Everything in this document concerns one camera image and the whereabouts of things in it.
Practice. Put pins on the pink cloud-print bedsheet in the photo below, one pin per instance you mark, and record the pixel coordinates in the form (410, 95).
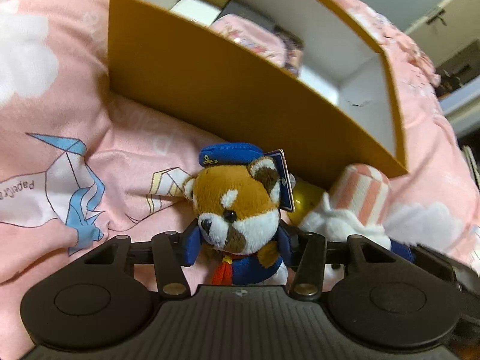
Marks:
(80, 164)

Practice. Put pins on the white rectangular box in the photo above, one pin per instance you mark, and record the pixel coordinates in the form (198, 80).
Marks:
(197, 11)

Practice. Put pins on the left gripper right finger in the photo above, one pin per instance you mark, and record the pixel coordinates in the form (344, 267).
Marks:
(305, 254)

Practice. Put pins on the red panda sailor plush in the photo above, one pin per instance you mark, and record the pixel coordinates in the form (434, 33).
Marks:
(237, 198)

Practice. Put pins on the orange cardboard storage box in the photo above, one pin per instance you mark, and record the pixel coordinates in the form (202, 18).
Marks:
(342, 108)

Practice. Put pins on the dark photo card box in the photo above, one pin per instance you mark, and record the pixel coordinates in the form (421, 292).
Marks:
(294, 50)

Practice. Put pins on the pink pouch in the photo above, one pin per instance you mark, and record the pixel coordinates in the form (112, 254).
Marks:
(250, 35)

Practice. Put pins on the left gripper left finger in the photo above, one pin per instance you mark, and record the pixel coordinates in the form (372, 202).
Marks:
(171, 252)

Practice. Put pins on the white pink striped plush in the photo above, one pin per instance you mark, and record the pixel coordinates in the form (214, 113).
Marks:
(355, 205)

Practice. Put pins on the cream bedroom door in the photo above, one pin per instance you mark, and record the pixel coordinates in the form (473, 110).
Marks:
(446, 29)

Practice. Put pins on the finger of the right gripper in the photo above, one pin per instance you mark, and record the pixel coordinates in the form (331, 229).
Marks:
(403, 250)

